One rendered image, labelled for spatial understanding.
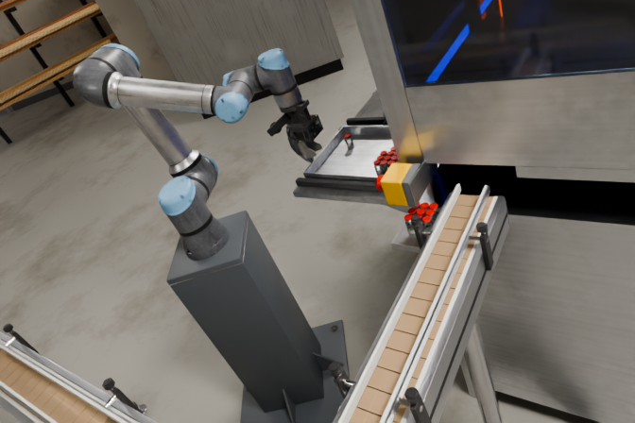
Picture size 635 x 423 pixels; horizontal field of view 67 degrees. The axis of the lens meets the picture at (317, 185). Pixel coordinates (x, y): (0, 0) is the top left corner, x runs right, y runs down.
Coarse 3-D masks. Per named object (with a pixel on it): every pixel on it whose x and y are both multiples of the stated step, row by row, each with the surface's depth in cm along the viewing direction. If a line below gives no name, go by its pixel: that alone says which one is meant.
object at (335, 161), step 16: (352, 128) 158; (368, 128) 154; (384, 128) 151; (336, 144) 157; (368, 144) 151; (384, 144) 147; (320, 160) 150; (336, 160) 150; (352, 160) 147; (368, 160) 144; (304, 176) 145; (320, 176) 141; (336, 176) 137; (352, 176) 134; (368, 176) 131
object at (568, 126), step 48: (432, 96) 97; (480, 96) 91; (528, 96) 86; (576, 96) 82; (624, 96) 78; (432, 144) 104; (480, 144) 98; (528, 144) 93; (576, 144) 88; (624, 144) 83
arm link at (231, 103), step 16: (80, 64) 125; (96, 64) 125; (80, 80) 122; (96, 80) 121; (112, 80) 121; (128, 80) 122; (144, 80) 122; (160, 80) 123; (240, 80) 126; (80, 96) 126; (96, 96) 122; (112, 96) 122; (128, 96) 122; (144, 96) 121; (160, 96) 121; (176, 96) 121; (192, 96) 120; (208, 96) 120; (224, 96) 118; (240, 96) 120; (208, 112) 123; (224, 112) 120; (240, 112) 120
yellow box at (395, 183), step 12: (396, 168) 108; (408, 168) 107; (384, 180) 106; (396, 180) 104; (408, 180) 103; (384, 192) 108; (396, 192) 106; (408, 192) 104; (396, 204) 109; (408, 204) 107
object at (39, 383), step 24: (0, 336) 126; (0, 360) 119; (24, 360) 109; (48, 360) 112; (0, 384) 105; (24, 384) 108; (48, 384) 106; (72, 384) 103; (24, 408) 102; (48, 408) 100; (72, 408) 97; (96, 408) 91; (120, 408) 93
